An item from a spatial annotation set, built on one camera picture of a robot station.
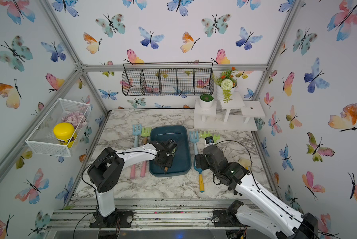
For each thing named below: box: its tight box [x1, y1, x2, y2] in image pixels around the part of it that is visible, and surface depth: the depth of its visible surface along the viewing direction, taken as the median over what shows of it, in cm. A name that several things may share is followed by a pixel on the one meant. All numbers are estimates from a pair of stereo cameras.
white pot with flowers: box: [213, 66, 239, 104], surface depth 86 cm
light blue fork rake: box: [132, 123, 143, 148], surface depth 112 cm
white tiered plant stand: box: [193, 91, 266, 132], surface depth 113 cm
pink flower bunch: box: [62, 111, 88, 129], surface depth 71 cm
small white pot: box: [199, 94, 214, 110], surface depth 98 cm
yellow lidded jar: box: [52, 121, 78, 149], surface depth 65 cm
